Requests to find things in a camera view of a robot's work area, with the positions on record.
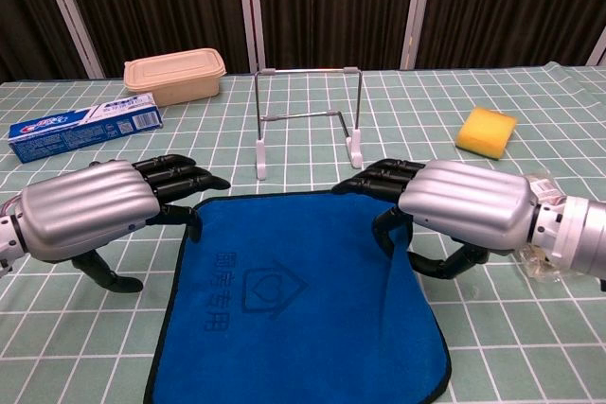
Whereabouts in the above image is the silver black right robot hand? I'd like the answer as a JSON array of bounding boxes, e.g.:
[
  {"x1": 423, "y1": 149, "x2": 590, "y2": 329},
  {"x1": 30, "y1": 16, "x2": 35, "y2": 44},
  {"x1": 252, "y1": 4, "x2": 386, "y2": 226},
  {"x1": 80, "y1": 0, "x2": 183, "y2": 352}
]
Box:
[{"x1": 330, "y1": 157, "x2": 541, "y2": 280}]

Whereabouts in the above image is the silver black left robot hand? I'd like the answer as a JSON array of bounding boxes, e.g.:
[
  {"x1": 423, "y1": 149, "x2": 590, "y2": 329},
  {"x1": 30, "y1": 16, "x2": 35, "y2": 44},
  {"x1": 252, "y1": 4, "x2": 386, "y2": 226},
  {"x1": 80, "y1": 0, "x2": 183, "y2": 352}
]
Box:
[{"x1": 18, "y1": 153, "x2": 232, "y2": 294}]

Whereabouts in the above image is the blue microfibre towel black trim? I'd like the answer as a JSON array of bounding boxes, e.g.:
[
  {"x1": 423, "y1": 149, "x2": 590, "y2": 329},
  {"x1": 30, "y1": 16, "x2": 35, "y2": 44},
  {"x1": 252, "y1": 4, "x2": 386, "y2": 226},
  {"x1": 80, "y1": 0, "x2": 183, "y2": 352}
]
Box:
[{"x1": 143, "y1": 189, "x2": 451, "y2": 404}]

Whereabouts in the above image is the blue toothpaste box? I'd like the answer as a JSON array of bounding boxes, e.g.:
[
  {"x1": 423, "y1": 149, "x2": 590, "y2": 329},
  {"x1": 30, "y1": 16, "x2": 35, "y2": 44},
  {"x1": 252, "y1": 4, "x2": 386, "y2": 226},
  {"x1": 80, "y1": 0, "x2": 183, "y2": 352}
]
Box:
[{"x1": 8, "y1": 92, "x2": 165, "y2": 165}]

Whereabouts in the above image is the yellow sponge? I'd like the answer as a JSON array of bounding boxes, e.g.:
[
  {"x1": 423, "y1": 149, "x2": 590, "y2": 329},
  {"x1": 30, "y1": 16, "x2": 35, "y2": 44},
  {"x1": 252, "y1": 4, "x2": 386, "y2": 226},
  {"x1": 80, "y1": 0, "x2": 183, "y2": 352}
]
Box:
[{"x1": 454, "y1": 107, "x2": 520, "y2": 163}]

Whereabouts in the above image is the bread in clear plastic bag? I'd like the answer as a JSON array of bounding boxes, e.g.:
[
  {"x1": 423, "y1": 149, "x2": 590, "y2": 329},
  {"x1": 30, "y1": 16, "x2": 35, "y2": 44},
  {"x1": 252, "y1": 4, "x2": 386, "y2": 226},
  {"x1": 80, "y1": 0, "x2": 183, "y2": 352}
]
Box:
[{"x1": 518, "y1": 170, "x2": 581, "y2": 288}]

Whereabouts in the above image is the green checked tablecloth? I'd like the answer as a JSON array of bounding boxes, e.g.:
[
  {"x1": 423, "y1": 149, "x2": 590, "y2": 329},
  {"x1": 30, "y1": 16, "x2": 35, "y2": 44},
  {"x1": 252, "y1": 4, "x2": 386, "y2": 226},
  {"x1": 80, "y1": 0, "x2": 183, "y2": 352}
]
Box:
[{"x1": 0, "y1": 62, "x2": 606, "y2": 404}]

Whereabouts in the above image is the beige lidded food container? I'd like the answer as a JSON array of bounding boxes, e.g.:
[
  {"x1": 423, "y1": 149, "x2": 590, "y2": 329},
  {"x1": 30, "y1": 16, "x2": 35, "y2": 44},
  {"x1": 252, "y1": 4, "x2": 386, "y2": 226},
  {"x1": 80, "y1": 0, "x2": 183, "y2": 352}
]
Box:
[{"x1": 123, "y1": 47, "x2": 226, "y2": 108}]

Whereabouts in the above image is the dark pleated partition panel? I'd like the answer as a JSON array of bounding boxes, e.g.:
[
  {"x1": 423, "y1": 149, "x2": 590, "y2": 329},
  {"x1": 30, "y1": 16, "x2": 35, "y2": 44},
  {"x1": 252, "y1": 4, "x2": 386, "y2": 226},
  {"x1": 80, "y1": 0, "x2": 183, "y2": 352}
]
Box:
[
  {"x1": 54, "y1": 0, "x2": 251, "y2": 79},
  {"x1": 0, "y1": 0, "x2": 91, "y2": 83},
  {"x1": 416, "y1": 0, "x2": 606, "y2": 69},
  {"x1": 255, "y1": 0, "x2": 420, "y2": 72}
]

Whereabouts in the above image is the metal wire stand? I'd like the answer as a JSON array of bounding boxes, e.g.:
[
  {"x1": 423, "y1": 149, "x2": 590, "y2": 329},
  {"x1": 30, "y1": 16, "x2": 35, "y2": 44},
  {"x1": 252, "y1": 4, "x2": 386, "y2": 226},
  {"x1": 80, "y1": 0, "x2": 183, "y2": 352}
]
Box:
[{"x1": 253, "y1": 66, "x2": 365, "y2": 182}]

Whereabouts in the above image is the white partition frame post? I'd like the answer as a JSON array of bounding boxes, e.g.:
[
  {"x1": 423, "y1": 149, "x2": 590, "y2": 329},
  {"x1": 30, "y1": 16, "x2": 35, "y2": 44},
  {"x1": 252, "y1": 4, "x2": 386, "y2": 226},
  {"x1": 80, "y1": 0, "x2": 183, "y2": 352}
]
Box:
[
  {"x1": 235, "y1": 0, "x2": 267, "y2": 75},
  {"x1": 33, "y1": 0, "x2": 106, "y2": 79},
  {"x1": 399, "y1": 0, "x2": 437, "y2": 70},
  {"x1": 585, "y1": 25, "x2": 606, "y2": 67}
]

